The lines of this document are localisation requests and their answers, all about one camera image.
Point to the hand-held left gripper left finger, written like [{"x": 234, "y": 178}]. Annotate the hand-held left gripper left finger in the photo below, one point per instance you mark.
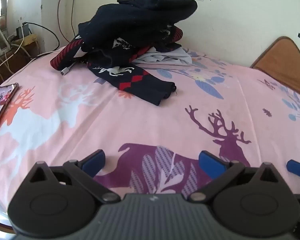
[{"x": 93, "y": 162}]

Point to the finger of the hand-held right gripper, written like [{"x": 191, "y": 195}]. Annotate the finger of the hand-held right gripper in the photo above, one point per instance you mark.
[{"x": 298, "y": 168}]

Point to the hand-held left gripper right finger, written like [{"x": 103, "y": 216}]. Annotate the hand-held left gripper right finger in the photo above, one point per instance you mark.
[{"x": 211, "y": 163}]

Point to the pink printed bedsheet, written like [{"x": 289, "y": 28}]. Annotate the pink printed bedsheet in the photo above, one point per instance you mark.
[{"x": 150, "y": 120}]

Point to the navy reindeer pattern sweater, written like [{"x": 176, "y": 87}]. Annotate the navy reindeer pattern sweater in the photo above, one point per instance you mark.
[{"x": 137, "y": 80}]

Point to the brown wooden headboard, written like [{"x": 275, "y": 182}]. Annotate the brown wooden headboard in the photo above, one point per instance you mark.
[{"x": 282, "y": 60}]

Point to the smartphone with red case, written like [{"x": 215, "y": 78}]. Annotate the smartphone with red case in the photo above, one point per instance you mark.
[{"x": 0, "y": 105}]

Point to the pale grey cloth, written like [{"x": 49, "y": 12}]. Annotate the pale grey cloth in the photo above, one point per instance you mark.
[{"x": 165, "y": 57}]

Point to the wooden side table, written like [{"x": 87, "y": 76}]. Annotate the wooden side table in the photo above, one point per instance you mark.
[{"x": 17, "y": 55}]

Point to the black charger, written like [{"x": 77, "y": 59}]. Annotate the black charger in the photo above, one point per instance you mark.
[{"x": 22, "y": 31}]

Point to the plain navy knit garment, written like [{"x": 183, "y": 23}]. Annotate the plain navy knit garment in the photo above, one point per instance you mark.
[{"x": 145, "y": 15}]

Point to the white router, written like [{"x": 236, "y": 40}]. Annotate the white router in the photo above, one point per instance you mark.
[{"x": 0, "y": 35}]

